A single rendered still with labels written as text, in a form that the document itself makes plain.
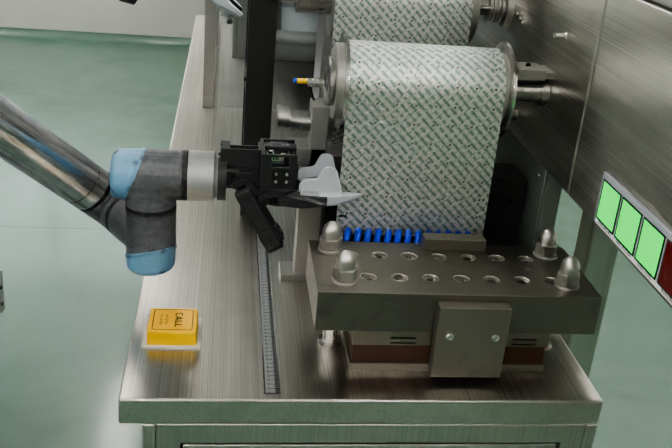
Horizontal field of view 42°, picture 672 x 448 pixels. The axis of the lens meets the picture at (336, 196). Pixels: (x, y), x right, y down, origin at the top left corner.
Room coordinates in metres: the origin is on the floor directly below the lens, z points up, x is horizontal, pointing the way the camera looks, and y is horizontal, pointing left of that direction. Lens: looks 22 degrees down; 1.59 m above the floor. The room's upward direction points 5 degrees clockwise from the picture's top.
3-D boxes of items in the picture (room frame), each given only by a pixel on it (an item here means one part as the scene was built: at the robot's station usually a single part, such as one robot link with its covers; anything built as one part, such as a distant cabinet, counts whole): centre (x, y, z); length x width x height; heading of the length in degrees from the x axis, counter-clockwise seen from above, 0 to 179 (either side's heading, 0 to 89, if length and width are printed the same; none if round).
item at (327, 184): (1.20, 0.01, 1.12); 0.09 x 0.03 x 0.06; 89
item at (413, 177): (1.24, -0.12, 1.11); 0.23 x 0.01 x 0.18; 98
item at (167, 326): (1.09, 0.22, 0.91); 0.07 x 0.07 x 0.02; 8
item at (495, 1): (1.57, -0.24, 1.34); 0.07 x 0.07 x 0.07; 8
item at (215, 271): (2.22, 0.11, 0.88); 2.52 x 0.66 x 0.04; 8
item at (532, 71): (1.33, -0.28, 1.28); 0.06 x 0.05 x 0.02; 98
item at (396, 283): (1.13, -0.17, 1.00); 0.40 x 0.16 x 0.06; 98
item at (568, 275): (1.11, -0.34, 1.05); 0.04 x 0.04 x 0.04
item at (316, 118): (1.31, 0.06, 1.05); 0.06 x 0.05 x 0.31; 98
